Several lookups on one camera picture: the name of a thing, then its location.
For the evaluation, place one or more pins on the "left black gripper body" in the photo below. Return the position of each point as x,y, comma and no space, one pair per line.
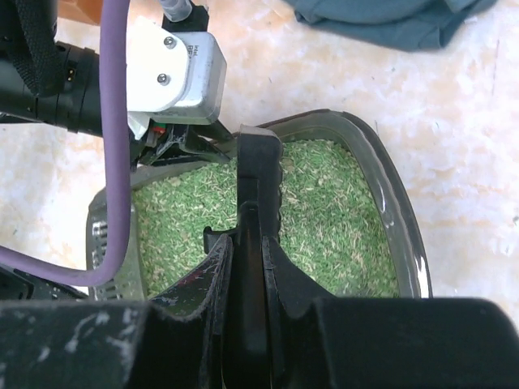
171,144

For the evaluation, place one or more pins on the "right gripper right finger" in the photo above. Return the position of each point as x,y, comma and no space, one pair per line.
318,340

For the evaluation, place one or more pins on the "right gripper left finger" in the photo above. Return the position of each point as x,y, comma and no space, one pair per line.
172,341

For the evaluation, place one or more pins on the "black litter scoop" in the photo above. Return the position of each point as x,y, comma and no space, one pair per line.
244,343

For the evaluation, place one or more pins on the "dark green litter box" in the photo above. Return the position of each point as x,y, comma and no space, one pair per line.
354,135

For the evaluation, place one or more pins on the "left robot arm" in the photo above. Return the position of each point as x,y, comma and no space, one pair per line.
45,81

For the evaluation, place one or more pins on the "green litter pellets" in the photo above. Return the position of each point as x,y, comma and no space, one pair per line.
330,227

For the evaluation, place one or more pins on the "blue grey cloth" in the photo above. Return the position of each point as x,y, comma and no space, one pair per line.
406,25

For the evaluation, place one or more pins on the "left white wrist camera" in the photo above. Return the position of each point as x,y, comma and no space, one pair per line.
172,77

